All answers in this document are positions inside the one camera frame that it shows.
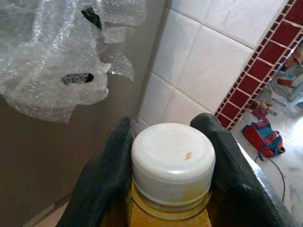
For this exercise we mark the clear bubble wrap sheet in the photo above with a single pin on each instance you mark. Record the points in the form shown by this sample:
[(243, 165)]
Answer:
[(47, 59)]

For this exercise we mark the grey fridge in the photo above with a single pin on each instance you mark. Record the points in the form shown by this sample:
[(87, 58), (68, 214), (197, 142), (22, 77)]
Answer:
[(59, 153)]

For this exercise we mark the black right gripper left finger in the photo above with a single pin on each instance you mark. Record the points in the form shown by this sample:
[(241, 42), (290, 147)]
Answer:
[(104, 179)]

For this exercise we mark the red tiled pillar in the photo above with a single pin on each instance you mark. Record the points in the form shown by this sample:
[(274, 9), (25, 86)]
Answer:
[(260, 63)]

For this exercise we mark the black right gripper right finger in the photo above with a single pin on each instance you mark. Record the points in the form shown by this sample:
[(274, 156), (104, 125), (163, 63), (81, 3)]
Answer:
[(236, 184)]

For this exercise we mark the orange juice bottle white cap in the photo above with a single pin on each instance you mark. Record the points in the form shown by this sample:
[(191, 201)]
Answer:
[(172, 153)]

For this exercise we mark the blue and red backpack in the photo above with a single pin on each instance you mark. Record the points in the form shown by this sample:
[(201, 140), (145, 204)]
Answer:
[(255, 134)]

